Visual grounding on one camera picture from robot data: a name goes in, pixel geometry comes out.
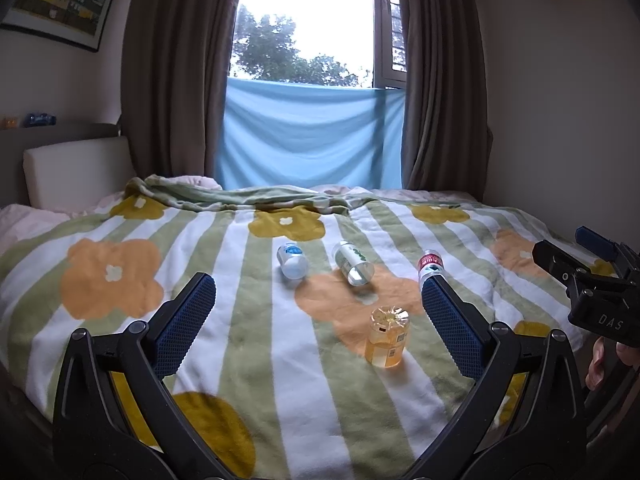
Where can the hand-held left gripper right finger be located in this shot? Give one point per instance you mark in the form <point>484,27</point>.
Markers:
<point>452,332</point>

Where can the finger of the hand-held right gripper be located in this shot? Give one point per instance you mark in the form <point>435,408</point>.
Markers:
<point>556,260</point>
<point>595,242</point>

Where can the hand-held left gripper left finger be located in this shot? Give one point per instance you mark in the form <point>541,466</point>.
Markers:
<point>185,327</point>

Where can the yellow liquid bottle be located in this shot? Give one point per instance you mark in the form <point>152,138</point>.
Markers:
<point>387,337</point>

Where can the person's right hand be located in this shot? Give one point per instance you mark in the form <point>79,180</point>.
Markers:
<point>596,367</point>

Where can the striped flower print blanket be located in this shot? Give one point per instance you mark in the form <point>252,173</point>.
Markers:
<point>240,310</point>

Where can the red label plastic bottle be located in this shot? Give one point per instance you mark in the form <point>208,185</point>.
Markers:
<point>430,266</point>

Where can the green label plastic bottle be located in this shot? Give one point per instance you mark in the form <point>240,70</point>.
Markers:
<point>353,263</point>

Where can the blue label plastic bottle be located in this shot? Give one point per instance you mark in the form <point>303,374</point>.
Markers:
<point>292,261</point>

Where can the white headboard cushion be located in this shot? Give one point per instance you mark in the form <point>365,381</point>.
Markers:
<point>75,170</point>

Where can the brown curtain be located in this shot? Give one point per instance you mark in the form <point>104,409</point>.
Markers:
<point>175,70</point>
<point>445,75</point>

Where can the grey headboard ledge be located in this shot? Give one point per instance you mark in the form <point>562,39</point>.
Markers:
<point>75,130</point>

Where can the light blue hanging cloth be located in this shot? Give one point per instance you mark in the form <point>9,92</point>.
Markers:
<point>310,135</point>

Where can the small blue toy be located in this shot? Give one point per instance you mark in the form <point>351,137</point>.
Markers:
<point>40,118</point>

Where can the small orange object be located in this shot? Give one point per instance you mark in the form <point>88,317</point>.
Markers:
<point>10,122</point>

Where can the brown window sash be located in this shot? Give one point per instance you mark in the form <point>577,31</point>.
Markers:
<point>390,35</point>

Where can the tree outside window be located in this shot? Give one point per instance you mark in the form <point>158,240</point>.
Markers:
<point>280,50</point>

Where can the framed wall picture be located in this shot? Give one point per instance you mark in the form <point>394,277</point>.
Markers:
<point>60,0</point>

